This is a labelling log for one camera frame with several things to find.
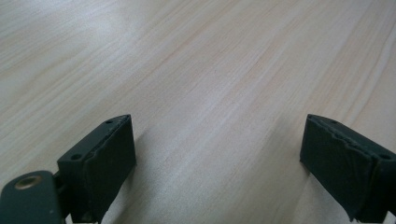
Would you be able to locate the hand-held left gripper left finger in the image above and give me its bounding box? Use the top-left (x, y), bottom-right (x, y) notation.
top-left (56, 113), bottom-right (137, 224)

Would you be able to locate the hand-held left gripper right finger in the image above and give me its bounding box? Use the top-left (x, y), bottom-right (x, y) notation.
top-left (299, 113), bottom-right (396, 224)

